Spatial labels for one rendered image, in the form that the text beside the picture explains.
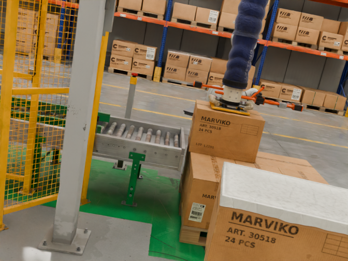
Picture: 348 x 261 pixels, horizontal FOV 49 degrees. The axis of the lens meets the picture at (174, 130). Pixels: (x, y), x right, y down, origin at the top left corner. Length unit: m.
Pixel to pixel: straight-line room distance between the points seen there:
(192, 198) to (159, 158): 0.55
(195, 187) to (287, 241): 1.43
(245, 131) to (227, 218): 1.96
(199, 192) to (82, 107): 1.08
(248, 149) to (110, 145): 1.20
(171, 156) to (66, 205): 1.03
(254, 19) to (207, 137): 1.06
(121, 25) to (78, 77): 9.51
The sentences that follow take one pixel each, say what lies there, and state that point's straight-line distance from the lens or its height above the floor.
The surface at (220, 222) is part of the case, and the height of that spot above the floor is 0.91.
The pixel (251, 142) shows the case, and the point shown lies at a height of 0.73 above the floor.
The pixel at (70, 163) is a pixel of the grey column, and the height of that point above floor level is 0.61.
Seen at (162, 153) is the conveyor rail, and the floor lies 0.54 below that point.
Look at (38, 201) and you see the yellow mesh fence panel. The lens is 3.14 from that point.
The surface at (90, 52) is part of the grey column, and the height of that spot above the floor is 1.34.
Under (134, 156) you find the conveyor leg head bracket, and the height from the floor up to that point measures 0.46.
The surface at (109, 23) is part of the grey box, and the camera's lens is 2.54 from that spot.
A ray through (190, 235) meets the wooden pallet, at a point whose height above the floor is 0.07.
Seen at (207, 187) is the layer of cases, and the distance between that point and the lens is 2.90.
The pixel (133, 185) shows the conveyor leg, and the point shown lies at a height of 0.20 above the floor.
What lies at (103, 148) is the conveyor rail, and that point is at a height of 0.48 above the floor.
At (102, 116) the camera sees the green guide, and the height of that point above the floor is 0.61.
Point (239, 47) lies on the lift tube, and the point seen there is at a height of 1.51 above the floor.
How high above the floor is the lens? 1.60
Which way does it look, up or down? 15 degrees down
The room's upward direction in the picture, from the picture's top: 11 degrees clockwise
